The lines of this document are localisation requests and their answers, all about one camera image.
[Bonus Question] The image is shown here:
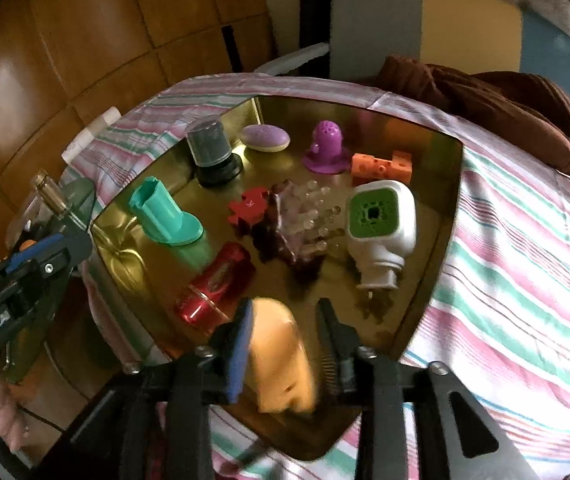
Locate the orange linking cube block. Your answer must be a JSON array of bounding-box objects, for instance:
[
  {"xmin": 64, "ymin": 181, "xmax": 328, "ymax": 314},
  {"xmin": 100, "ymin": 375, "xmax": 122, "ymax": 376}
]
[{"xmin": 351, "ymin": 151, "xmax": 413, "ymax": 185}]

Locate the white green plug-in device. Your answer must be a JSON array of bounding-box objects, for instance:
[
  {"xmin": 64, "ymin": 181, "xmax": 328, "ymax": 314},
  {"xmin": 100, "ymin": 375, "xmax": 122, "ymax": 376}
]
[{"xmin": 346, "ymin": 180, "xmax": 416, "ymax": 289}]

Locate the brown studded massage brush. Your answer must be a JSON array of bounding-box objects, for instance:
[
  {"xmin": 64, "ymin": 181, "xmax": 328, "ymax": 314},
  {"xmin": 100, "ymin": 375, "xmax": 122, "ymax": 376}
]
[{"xmin": 265, "ymin": 179, "xmax": 345, "ymax": 268}]

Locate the gold metal tray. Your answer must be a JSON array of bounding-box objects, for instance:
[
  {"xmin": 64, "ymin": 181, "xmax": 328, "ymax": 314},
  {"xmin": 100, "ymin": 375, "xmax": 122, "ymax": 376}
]
[{"xmin": 92, "ymin": 96, "xmax": 463, "ymax": 368}]

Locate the white plastic tube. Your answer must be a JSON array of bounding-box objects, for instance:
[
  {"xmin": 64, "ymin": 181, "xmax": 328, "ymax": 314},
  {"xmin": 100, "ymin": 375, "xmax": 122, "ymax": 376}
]
[{"xmin": 62, "ymin": 106, "xmax": 122, "ymax": 165}]

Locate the purple octopus toy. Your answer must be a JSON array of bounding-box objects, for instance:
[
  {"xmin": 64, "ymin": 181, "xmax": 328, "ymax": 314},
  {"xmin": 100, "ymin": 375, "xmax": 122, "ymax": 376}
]
[{"xmin": 302, "ymin": 120, "xmax": 351, "ymax": 174}]

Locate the purple oval soap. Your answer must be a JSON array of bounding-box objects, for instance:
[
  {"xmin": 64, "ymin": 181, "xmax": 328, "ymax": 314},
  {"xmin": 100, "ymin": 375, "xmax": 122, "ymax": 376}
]
[{"xmin": 238, "ymin": 124, "xmax": 291, "ymax": 153}]

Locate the brown pillow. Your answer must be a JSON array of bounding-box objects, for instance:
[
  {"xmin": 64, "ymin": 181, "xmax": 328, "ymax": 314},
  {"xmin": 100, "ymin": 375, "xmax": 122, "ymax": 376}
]
[{"xmin": 366, "ymin": 55, "xmax": 570, "ymax": 176}]

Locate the yellow orange toy car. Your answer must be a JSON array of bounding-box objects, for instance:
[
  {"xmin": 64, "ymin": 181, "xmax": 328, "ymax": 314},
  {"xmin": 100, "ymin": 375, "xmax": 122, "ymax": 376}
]
[{"xmin": 249, "ymin": 297, "xmax": 317, "ymax": 414}]

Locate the red foam puzzle piece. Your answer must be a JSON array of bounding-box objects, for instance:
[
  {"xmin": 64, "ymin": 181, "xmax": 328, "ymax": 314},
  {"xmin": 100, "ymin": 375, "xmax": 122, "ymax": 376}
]
[{"xmin": 227, "ymin": 186, "xmax": 270, "ymax": 237}]

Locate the striped bed cover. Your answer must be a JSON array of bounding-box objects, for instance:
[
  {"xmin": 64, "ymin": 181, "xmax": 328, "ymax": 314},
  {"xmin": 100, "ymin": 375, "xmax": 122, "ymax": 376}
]
[{"xmin": 63, "ymin": 74, "xmax": 570, "ymax": 479}]

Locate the person left hand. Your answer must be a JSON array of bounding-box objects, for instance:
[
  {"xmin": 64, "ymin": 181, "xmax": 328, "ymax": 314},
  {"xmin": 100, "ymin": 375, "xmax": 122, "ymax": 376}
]
[{"xmin": 0, "ymin": 377, "xmax": 29, "ymax": 453}]

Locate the red metallic cylinder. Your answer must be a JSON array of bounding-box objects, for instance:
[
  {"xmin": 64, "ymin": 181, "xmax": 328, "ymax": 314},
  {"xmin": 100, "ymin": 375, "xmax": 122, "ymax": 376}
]
[{"xmin": 173, "ymin": 242, "xmax": 256, "ymax": 333}]

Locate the clear cup black base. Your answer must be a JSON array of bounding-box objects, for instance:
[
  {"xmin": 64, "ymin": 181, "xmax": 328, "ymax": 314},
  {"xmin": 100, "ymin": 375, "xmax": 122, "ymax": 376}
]
[{"xmin": 185, "ymin": 116, "xmax": 243, "ymax": 188}]

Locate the teal plastic funnel stand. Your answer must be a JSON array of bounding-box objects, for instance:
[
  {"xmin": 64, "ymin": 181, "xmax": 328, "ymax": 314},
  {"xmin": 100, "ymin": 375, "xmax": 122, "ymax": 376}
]
[{"xmin": 128, "ymin": 177, "xmax": 204, "ymax": 246}]

